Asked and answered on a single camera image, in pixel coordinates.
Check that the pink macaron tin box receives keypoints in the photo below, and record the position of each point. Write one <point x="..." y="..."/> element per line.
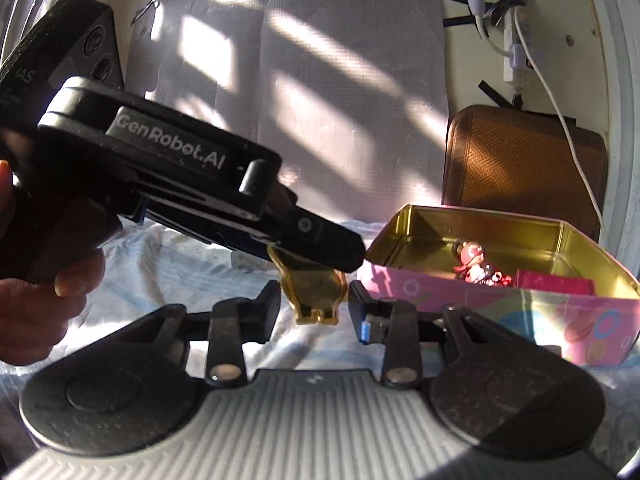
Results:
<point x="411" y="259"/>

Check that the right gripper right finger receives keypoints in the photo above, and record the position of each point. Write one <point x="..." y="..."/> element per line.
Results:
<point x="394" y="324"/>

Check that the pink red wallet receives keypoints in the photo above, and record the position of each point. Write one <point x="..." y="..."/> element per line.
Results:
<point x="527" y="279"/>

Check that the grey woven headboard mat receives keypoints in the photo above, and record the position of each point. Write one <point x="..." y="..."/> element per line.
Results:
<point x="351" y="94"/>

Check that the red figure keychain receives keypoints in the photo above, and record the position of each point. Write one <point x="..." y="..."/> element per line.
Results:
<point x="474" y="268"/>

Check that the person left hand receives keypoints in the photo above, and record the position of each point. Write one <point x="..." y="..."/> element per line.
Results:
<point x="35" y="317"/>

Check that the gold metal trinket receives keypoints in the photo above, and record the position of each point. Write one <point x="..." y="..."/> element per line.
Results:
<point x="314" y="292"/>

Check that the white power strip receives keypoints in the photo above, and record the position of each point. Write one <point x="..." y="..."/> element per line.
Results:
<point x="516" y="68"/>

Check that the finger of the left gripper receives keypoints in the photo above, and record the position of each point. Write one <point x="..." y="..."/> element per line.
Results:
<point x="317" y="239"/>

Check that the brown woven cushion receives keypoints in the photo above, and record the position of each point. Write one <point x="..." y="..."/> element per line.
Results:
<point x="511" y="161"/>

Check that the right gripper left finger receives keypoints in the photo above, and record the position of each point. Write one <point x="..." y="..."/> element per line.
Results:
<point x="234" y="322"/>

